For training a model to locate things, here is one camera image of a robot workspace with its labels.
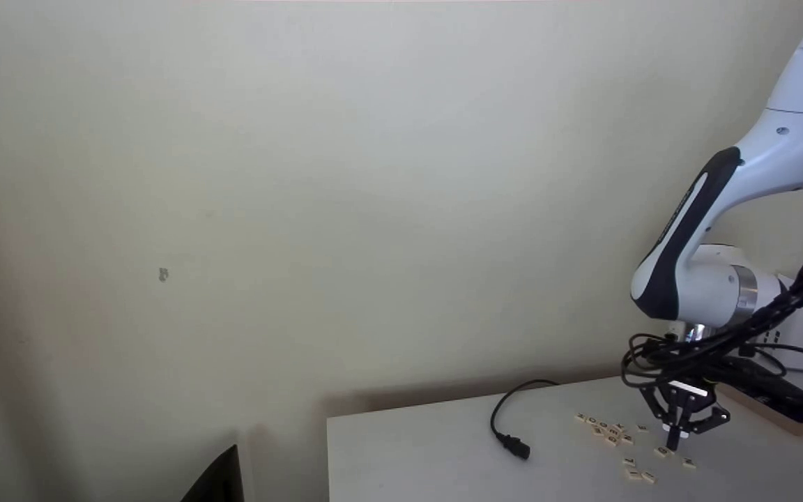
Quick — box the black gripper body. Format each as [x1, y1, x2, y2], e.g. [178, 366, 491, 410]
[639, 375, 733, 436]

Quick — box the dark blue box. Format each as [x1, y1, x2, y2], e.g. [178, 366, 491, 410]
[730, 359, 803, 429]

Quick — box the black angular panel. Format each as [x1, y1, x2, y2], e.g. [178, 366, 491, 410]
[178, 440, 245, 502]

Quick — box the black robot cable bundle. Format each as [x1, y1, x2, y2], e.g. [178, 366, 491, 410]
[618, 238, 803, 394]

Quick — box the black power cable with plug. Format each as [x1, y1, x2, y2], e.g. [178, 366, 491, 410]
[489, 376, 560, 464]

